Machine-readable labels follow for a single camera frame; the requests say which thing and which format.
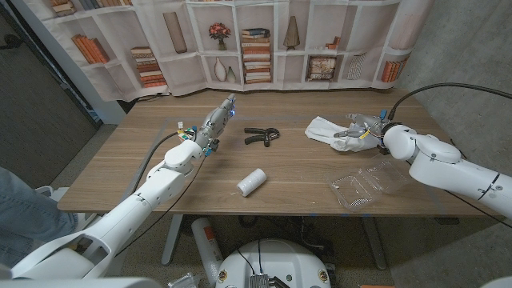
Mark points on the white chair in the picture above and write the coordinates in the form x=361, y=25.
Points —
x=58, y=194

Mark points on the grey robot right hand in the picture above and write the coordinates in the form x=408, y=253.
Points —
x=370, y=124

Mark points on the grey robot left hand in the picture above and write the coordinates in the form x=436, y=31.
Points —
x=216, y=120

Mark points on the clear plastic clamshell container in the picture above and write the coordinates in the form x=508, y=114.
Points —
x=354, y=192

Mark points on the orange object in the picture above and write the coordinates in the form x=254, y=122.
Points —
x=376, y=286

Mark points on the white robot torso base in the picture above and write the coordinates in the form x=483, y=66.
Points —
x=280, y=260

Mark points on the grey electronics box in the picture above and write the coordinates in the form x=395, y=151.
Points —
x=259, y=281

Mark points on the white roll with orange label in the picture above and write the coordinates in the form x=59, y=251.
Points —
x=206, y=244

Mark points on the grey table leg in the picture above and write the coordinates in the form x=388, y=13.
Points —
x=376, y=244

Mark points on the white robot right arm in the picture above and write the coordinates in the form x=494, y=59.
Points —
x=444, y=168

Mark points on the white table leg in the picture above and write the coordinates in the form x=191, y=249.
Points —
x=172, y=240

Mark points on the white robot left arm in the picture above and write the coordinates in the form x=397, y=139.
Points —
x=136, y=208

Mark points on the printed bookshelf backdrop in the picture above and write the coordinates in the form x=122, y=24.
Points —
x=180, y=76

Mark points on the black spring clamp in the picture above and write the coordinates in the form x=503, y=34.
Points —
x=269, y=135

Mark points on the white thread spool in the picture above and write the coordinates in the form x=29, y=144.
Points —
x=251, y=182

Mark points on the person's leg in jeans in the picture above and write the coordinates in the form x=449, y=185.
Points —
x=28, y=212

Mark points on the white cloth napkin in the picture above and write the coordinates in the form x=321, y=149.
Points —
x=324, y=130

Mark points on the crumpled silver wrapper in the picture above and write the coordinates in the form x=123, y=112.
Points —
x=184, y=282

